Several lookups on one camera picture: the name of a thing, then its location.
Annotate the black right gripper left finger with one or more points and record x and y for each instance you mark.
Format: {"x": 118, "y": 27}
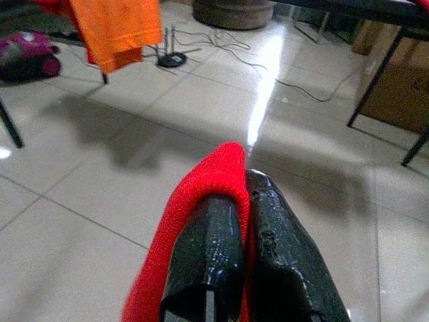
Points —
{"x": 207, "y": 261}

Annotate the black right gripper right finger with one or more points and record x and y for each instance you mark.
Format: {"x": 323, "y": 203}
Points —
{"x": 285, "y": 268}

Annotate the red knit shirt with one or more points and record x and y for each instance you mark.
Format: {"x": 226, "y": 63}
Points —
{"x": 201, "y": 177}

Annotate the black round antenna device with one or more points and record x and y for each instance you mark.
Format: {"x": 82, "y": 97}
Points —
{"x": 171, "y": 60}

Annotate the brown cardboard box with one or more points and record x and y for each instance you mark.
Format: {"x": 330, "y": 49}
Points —
{"x": 402, "y": 94}

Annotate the orange garment black trim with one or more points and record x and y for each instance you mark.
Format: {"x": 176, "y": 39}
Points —
{"x": 114, "y": 27}

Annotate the red garment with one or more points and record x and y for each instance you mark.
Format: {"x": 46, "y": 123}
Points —
{"x": 50, "y": 5}

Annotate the black frame table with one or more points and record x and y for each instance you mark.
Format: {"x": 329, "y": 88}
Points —
{"x": 385, "y": 8}

